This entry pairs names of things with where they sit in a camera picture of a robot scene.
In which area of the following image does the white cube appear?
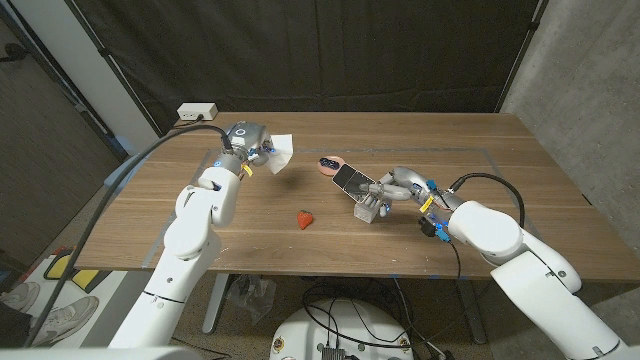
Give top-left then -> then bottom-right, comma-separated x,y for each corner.
353,198 -> 384,225

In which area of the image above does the light blue bin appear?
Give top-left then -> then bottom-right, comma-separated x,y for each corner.
103,142 -> 161,196

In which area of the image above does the white table leg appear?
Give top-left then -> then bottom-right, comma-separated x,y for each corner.
201,273 -> 231,335

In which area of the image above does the black backdrop stand pole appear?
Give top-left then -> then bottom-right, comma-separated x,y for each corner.
493,0 -> 551,114
63,0 -> 164,137

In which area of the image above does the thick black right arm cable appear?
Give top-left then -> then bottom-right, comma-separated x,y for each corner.
448,171 -> 527,229

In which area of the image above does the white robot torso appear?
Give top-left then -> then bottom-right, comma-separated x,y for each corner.
0,343 -> 640,360

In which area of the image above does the clear plastic bag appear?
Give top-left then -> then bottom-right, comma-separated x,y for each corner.
227,273 -> 277,326

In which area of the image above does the grey table leg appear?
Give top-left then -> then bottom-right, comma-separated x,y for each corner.
457,278 -> 489,345

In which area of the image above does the black finned electronics box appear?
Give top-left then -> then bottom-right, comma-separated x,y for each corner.
320,345 -> 352,360

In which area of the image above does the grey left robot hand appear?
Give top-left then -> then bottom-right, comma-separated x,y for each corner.
222,121 -> 277,169

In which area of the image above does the white cloth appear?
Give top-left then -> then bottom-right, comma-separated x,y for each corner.
264,133 -> 295,175

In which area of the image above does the yellow black floor pad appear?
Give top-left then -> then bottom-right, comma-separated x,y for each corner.
69,268 -> 114,294
43,248 -> 76,281

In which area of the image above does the pink round dish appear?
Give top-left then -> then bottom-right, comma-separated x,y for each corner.
317,155 -> 347,177

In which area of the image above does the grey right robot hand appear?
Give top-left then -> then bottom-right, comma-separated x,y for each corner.
357,166 -> 436,219

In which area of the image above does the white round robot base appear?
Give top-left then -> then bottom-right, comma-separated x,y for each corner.
269,298 -> 415,360

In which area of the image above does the black backdrop curtain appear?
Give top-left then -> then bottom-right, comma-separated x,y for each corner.
64,0 -> 547,134

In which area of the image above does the grey white sneaker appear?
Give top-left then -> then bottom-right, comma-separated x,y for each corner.
25,295 -> 101,346
0,281 -> 42,314

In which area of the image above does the white power strip box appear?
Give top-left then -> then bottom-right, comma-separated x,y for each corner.
176,102 -> 219,122

